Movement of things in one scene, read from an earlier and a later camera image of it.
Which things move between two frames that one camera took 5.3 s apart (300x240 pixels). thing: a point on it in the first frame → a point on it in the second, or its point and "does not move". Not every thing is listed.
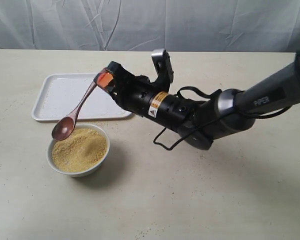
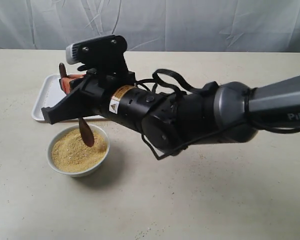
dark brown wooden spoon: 64,127 → 86,128
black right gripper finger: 104,78 → 69,83
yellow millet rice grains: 82,150 does not move
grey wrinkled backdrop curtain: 273,26 does not move
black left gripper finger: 120,73 → 84,101
